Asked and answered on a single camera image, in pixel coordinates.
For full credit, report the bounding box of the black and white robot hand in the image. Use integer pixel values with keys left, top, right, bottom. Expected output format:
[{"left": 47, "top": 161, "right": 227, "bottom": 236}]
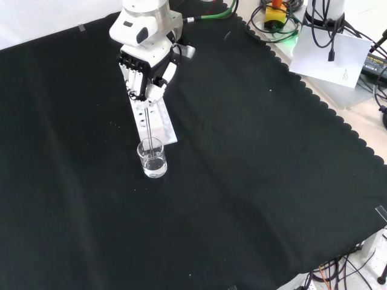
[{"left": 109, "top": 10, "right": 179, "bottom": 111}]

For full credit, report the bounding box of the clear glass rod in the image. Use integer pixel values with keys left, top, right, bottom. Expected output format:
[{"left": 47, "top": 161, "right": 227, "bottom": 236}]
[{"left": 144, "top": 107, "right": 154, "bottom": 158}]

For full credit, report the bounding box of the white test tube rack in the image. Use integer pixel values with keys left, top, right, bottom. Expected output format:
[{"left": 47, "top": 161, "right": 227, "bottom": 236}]
[{"left": 129, "top": 97, "right": 178, "bottom": 144}]

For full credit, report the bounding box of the clear glass beaker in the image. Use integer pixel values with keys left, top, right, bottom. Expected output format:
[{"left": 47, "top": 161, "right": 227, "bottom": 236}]
[{"left": 137, "top": 137, "right": 168, "bottom": 179}]

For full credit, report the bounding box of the yellow stop button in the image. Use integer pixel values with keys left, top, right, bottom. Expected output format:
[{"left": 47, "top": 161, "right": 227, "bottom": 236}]
[{"left": 264, "top": 0, "right": 287, "bottom": 32}]

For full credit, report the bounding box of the black bench cloth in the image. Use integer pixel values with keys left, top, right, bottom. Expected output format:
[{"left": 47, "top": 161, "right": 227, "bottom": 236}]
[{"left": 0, "top": 0, "right": 387, "bottom": 290}]

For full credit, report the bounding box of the white paper sheet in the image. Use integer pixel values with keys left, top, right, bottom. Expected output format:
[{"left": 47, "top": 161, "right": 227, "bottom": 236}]
[{"left": 289, "top": 27, "right": 372, "bottom": 89}]

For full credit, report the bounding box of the pale grey board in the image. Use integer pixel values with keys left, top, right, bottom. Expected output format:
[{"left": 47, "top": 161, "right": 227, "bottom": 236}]
[{"left": 311, "top": 74, "right": 377, "bottom": 111}]

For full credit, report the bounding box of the black power adapter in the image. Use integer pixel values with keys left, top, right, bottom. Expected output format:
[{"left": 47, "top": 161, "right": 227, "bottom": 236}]
[{"left": 360, "top": 51, "right": 387, "bottom": 80}]

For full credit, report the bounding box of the black round stand base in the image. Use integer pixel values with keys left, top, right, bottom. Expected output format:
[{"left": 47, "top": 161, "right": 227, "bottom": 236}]
[{"left": 378, "top": 105, "right": 387, "bottom": 131}]

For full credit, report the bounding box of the black tripod foot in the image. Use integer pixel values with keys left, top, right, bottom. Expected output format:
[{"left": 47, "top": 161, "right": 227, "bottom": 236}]
[{"left": 376, "top": 262, "right": 387, "bottom": 285}]

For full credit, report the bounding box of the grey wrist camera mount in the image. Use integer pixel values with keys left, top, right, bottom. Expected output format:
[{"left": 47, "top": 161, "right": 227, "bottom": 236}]
[{"left": 172, "top": 42, "right": 197, "bottom": 60}]

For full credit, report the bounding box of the green cable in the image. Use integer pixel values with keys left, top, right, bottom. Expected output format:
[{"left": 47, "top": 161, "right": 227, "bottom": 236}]
[{"left": 182, "top": 0, "right": 240, "bottom": 22}]

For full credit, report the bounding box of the black looped cable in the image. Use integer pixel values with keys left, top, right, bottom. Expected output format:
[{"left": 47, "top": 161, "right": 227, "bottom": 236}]
[{"left": 246, "top": 0, "right": 303, "bottom": 39}]

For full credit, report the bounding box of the black cable with plug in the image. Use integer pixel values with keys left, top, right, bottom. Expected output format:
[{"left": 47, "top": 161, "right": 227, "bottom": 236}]
[{"left": 309, "top": 0, "right": 346, "bottom": 63}]

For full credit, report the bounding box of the black cable bundle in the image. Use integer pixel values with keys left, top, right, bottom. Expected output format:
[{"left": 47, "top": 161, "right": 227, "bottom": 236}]
[{"left": 302, "top": 252, "right": 379, "bottom": 290}]

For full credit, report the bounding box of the white bench bracket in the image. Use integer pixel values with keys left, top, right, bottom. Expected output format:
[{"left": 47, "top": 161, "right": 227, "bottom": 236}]
[{"left": 360, "top": 228, "right": 382, "bottom": 258}]

